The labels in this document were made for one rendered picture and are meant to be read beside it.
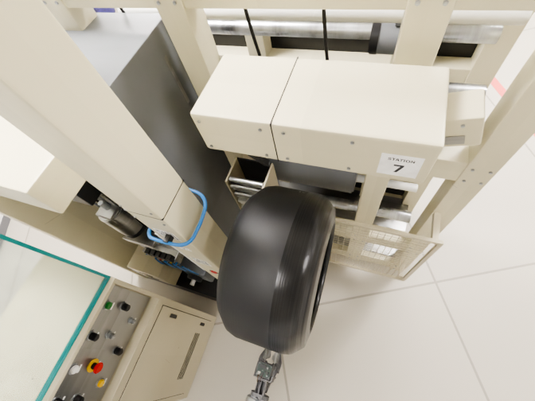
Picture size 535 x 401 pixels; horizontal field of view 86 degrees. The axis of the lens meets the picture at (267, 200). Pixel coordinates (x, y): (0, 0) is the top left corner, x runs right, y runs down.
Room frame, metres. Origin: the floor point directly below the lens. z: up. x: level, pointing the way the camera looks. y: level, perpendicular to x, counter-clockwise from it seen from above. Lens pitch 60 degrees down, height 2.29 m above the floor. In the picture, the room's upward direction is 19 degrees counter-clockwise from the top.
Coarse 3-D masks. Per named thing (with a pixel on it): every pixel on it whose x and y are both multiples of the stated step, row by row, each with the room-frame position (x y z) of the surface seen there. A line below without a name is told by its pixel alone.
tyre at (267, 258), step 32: (288, 192) 0.52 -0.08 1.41; (256, 224) 0.40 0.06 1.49; (288, 224) 0.36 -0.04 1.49; (320, 224) 0.34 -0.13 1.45; (224, 256) 0.35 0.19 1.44; (256, 256) 0.30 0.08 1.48; (288, 256) 0.27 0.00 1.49; (320, 256) 0.25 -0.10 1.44; (224, 288) 0.26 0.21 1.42; (256, 288) 0.22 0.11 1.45; (288, 288) 0.19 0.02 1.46; (320, 288) 0.25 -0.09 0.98; (224, 320) 0.19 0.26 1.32; (256, 320) 0.15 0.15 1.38; (288, 320) 0.12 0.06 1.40; (288, 352) 0.04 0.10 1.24
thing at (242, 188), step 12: (240, 168) 0.92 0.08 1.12; (252, 168) 0.88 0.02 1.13; (264, 168) 0.84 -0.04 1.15; (228, 180) 0.82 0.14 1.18; (240, 180) 0.79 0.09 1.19; (252, 180) 0.90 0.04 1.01; (264, 180) 0.86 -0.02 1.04; (276, 180) 0.81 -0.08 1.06; (240, 192) 0.80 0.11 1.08; (252, 192) 0.74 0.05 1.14; (240, 204) 0.82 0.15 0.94
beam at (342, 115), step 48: (240, 96) 0.62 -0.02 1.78; (288, 96) 0.56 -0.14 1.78; (336, 96) 0.51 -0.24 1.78; (384, 96) 0.46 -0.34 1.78; (432, 96) 0.41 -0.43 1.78; (240, 144) 0.55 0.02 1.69; (288, 144) 0.47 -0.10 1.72; (336, 144) 0.40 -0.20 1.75; (384, 144) 0.34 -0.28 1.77; (432, 144) 0.30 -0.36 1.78
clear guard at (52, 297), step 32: (0, 256) 0.46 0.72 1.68; (32, 256) 0.48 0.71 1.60; (0, 288) 0.40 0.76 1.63; (32, 288) 0.42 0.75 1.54; (64, 288) 0.43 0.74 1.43; (96, 288) 0.46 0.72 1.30; (0, 320) 0.34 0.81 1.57; (32, 320) 0.35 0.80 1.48; (64, 320) 0.36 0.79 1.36; (0, 352) 0.27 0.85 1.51; (32, 352) 0.27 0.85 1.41; (64, 352) 0.27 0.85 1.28; (0, 384) 0.20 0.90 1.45; (32, 384) 0.19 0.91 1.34
